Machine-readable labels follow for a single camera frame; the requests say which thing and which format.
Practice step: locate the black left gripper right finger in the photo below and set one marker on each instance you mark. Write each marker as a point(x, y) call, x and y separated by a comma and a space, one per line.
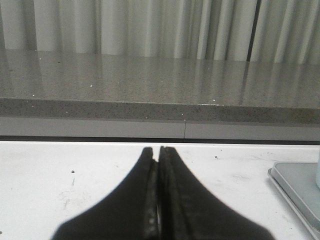
point(189, 211)

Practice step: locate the silver electronic kitchen scale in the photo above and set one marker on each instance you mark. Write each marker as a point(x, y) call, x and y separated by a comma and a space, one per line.
point(296, 182)

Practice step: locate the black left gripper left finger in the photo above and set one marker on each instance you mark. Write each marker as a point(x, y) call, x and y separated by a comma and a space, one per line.
point(129, 212)

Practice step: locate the light blue plastic cup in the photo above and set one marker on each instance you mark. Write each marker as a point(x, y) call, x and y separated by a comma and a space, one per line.
point(317, 175)

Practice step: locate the grey stone counter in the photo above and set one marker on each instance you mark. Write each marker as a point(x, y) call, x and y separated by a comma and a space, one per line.
point(66, 94)

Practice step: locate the white pleated curtain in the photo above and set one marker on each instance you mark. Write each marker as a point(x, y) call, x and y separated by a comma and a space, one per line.
point(238, 30)

